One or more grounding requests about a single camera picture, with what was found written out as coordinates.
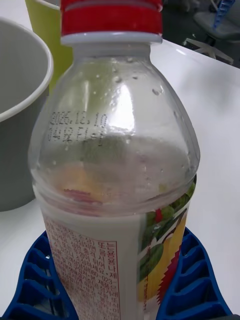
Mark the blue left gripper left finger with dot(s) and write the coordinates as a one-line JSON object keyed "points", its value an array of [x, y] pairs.
{"points": [[30, 287]]}

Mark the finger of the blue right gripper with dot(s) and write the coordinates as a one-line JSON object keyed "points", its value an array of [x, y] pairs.
{"points": [[224, 12]]}

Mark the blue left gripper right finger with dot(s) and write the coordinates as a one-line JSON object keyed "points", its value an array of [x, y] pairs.
{"points": [[197, 287]]}

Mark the clear bottle with red cap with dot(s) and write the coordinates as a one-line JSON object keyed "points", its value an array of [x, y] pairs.
{"points": [[112, 150]]}

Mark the grey office chair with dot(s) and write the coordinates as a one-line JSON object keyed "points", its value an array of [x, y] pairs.
{"points": [[217, 33]]}

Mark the grey plastic bin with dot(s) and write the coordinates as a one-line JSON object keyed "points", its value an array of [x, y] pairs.
{"points": [[20, 125]]}

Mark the yellow-green plastic bin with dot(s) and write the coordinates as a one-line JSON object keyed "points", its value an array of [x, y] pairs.
{"points": [[45, 30]]}

